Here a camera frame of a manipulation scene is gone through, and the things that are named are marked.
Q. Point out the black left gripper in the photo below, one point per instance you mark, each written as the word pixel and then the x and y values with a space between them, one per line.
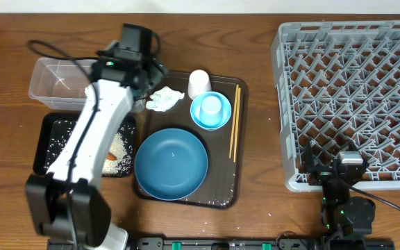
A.
pixel 160 71

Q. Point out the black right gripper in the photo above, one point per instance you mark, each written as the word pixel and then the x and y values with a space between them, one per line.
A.
pixel 321 173

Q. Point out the white tissue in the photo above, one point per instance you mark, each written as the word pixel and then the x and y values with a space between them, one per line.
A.
pixel 164 99

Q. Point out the white paper cup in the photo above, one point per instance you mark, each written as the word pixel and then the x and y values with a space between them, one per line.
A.
pixel 198 83

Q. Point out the dark blue plate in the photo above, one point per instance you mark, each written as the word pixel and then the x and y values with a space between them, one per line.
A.
pixel 171 164

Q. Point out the orange carrot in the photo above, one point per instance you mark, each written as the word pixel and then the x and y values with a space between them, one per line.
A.
pixel 111 157

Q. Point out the white rice pile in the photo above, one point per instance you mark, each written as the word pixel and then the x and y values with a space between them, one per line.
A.
pixel 122 149

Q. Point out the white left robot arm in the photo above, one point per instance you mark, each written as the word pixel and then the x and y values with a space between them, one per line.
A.
pixel 66 203

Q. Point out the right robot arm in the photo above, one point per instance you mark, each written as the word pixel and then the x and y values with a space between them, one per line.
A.
pixel 343 214

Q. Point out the grey dishwasher rack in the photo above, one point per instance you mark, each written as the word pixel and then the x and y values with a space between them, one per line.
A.
pixel 339 83

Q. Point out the light blue bowl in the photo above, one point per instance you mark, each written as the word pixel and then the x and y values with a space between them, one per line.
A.
pixel 196 107

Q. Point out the brown serving tray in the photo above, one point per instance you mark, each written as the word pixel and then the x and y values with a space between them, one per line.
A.
pixel 220 187

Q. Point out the wooden chopstick right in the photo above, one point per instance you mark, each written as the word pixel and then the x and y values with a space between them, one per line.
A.
pixel 237 116

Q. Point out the wooden chopstick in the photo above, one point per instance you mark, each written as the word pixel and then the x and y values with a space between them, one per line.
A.
pixel 237 116
pixel 233 122

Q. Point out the wooden chopstick left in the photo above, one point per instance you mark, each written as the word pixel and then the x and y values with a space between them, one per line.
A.
pixel 233 122

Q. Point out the clear plastic bin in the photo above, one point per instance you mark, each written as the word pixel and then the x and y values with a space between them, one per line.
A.
pixel 60 84

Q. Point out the black tray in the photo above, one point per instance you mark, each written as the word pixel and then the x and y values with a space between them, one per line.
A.
pixel 57 128

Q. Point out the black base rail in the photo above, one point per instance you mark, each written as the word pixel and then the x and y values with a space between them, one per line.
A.
pixel 286 241

